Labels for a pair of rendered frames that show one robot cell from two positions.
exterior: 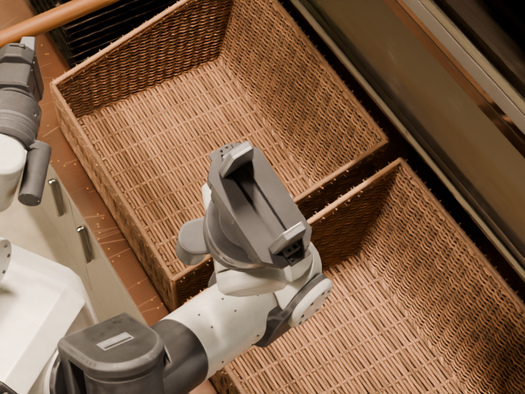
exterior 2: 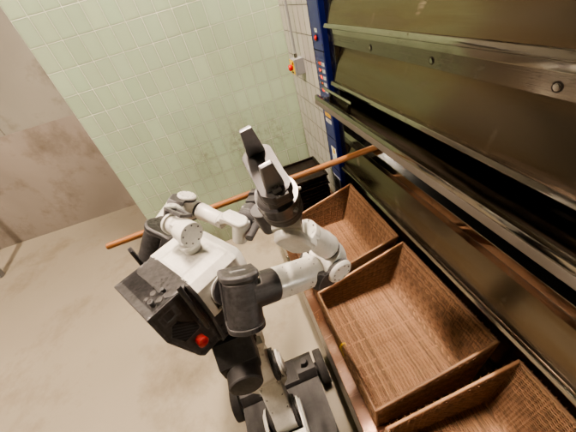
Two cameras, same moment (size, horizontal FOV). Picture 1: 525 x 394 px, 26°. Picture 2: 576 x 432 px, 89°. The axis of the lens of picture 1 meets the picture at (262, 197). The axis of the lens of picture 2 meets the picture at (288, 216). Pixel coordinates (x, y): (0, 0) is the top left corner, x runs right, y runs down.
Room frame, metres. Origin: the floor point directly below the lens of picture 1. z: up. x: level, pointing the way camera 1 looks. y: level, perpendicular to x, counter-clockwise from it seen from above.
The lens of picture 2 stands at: (0.17, -0.20, 1.93)
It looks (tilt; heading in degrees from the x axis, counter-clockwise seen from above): 38 degrees down; 24
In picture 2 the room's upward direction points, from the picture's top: 16 degrees counter-clockwise
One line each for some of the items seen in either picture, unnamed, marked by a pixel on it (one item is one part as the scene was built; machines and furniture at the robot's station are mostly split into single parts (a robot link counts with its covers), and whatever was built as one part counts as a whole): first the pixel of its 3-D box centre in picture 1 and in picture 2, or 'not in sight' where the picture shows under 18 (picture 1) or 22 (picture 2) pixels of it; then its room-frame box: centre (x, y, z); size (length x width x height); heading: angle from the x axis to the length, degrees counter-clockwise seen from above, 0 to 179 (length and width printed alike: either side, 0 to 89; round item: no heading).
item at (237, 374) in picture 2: not in sight; (237, 343); (0.58, 0.32, 1.00); 0.28 x 0.13 x 0.18; 31
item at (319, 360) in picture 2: not in sight; (321, 365); (0.91, 0.21, 0.10); 0.20 x 0.05 x 0.20; 31
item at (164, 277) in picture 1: (212, 132); (336, 237); (1.39, 0.10, 0.72); 0.56 x 0.49 x 0.28; 30
